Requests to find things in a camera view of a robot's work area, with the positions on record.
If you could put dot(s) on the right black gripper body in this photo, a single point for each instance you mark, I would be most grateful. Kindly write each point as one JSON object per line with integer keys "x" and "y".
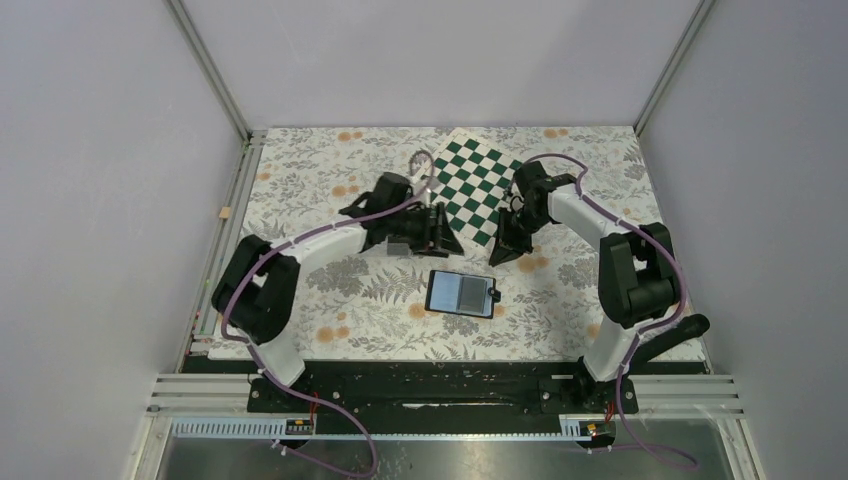
{"x": 532, "y": 222}

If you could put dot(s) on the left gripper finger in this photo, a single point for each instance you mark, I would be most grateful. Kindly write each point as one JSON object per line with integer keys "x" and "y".
{"x": 439, "y": 251}
{"x": 445, "y": 241}

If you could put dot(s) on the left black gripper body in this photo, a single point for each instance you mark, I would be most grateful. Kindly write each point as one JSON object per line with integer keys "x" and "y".
{"x": 416, "y": 226}

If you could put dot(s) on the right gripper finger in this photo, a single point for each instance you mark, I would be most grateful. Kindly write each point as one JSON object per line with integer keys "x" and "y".
{"x": 504, "y": 253}
{"x": 502, "y": 238}

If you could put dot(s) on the clear acrylic card stand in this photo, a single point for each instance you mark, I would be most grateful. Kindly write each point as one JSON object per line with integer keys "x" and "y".
{"x": 395, "y": 247}

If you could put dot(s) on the black leather card holder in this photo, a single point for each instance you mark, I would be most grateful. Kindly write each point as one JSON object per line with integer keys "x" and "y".
{"x": 494, "y": 297}

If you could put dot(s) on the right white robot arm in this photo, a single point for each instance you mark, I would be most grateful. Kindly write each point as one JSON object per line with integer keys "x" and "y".
{"x": 640, "y": 283}

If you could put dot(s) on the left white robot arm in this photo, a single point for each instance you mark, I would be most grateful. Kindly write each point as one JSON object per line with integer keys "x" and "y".
{"x": 257, "y": 289}

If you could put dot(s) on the floral patterned table mat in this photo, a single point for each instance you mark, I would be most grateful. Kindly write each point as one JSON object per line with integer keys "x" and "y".
{"x": 371, "y": 306}

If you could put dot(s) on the green white checkerboard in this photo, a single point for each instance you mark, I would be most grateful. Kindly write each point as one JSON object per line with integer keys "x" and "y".
{"x": 472, "y": 177}

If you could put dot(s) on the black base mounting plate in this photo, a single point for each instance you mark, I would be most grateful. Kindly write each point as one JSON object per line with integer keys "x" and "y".
{"x": 478, "y": 396}

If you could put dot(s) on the grey slotted cable duct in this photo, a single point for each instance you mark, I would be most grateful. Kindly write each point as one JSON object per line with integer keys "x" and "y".
{"x": 302, "y": 429}

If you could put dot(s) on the black cylindrical handle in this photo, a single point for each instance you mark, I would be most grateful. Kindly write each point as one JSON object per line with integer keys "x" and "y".
{"x": 688, "y": 328}

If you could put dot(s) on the aluminium frame rails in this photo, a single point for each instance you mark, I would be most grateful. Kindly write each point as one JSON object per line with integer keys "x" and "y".
{"x": 204, "y": 398}

